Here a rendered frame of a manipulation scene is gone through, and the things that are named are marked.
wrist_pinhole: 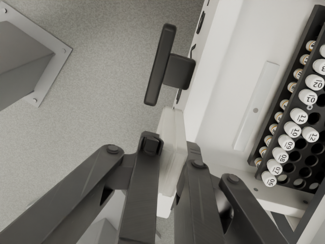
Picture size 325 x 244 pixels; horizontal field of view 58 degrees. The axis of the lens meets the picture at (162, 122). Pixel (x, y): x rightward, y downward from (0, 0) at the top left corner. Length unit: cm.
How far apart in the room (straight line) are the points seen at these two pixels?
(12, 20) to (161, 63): 107
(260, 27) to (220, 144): 14
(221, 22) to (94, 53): 100
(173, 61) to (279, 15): 14
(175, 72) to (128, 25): 93
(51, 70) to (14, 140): 39
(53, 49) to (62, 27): 9
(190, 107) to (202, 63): 4
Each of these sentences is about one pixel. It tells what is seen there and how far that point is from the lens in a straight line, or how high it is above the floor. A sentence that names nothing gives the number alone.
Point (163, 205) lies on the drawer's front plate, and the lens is 30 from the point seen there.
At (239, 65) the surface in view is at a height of 84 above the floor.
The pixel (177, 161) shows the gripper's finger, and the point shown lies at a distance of 16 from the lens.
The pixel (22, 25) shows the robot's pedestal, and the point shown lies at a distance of 128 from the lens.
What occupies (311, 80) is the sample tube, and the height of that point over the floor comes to 91.
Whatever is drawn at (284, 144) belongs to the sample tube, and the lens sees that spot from 30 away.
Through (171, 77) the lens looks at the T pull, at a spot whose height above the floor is 91.
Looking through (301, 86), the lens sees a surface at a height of 90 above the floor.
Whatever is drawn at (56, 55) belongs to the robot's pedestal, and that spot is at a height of 2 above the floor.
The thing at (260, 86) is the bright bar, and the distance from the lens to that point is 34.
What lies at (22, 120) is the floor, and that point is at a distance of 141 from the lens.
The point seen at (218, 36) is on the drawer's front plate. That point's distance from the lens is 24.
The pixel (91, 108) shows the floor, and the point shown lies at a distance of 128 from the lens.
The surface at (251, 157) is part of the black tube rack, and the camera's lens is 35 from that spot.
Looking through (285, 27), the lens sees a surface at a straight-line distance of 35.
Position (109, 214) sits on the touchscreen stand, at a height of 4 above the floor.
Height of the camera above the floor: 117
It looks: 68 degrees down
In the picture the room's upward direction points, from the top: 176 degrees counter-clockwise
